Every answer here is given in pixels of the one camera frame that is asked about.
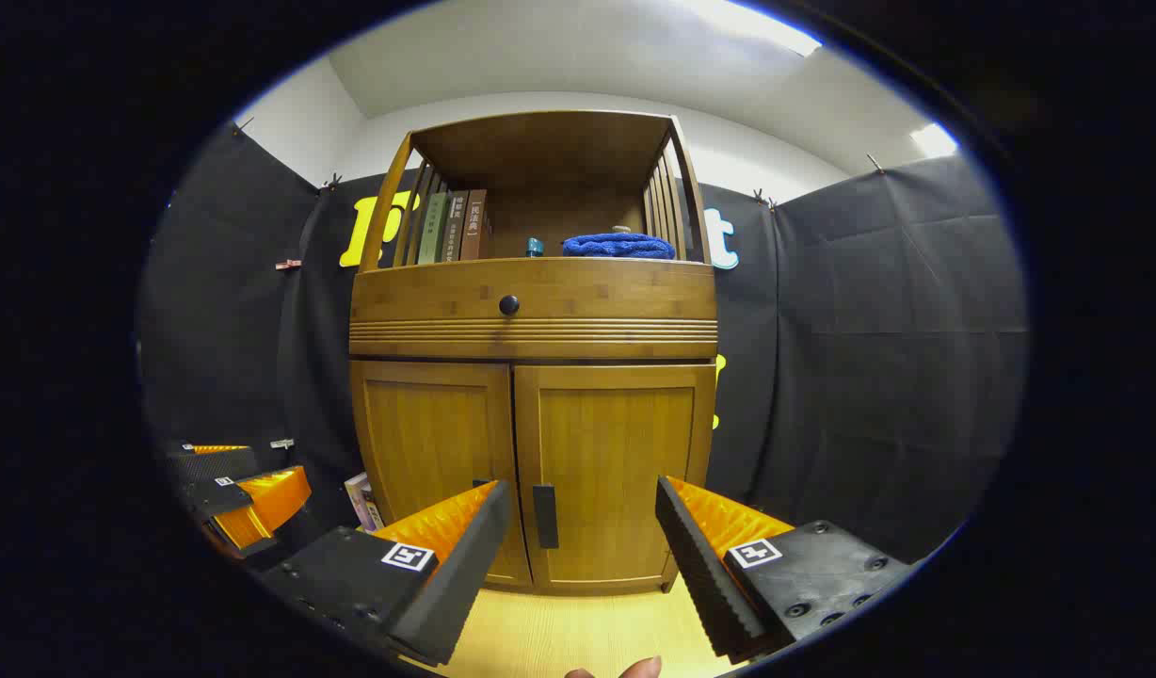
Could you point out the long ceiling light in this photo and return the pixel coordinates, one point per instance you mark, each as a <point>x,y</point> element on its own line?
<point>766,26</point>

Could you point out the dark grey book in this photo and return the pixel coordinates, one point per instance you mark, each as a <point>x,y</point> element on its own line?
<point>454,226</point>

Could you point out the blue towel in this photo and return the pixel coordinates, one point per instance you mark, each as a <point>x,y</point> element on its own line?
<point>620,247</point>

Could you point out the wooden double-door shoe cabinet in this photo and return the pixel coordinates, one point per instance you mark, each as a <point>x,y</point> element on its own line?
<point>540,141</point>

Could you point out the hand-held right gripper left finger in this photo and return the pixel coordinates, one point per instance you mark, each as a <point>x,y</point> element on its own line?
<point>465,565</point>

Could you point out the wooden drawer with black knob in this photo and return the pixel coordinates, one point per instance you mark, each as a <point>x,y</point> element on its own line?
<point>427,301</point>

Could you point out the brown book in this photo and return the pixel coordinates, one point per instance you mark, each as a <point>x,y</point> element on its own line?
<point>474,224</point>

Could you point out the white pink box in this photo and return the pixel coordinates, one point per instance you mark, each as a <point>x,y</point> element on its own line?
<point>363,501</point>

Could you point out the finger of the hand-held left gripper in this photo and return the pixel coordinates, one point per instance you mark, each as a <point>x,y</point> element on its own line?
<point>267,504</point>
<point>211,464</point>

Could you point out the small ceiling light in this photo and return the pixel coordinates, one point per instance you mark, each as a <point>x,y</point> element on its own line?
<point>934,139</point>

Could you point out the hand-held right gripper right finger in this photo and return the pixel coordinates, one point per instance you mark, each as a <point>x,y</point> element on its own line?
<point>700,565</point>

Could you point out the wooden shoe cabinet door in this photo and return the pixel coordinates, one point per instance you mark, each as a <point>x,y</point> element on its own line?
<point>427,433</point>
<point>606,443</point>

